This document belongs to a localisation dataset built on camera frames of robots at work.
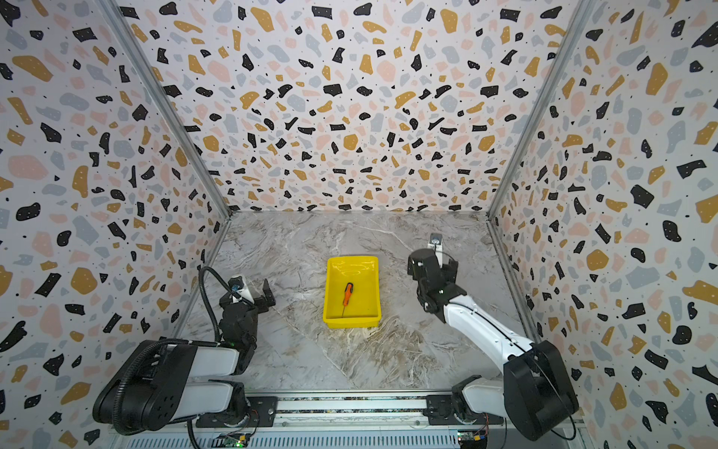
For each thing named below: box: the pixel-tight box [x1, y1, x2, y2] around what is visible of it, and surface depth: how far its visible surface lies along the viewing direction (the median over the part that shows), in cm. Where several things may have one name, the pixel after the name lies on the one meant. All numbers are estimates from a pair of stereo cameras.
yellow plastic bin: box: [322, 255, 382, 329], surface depth 96 cm
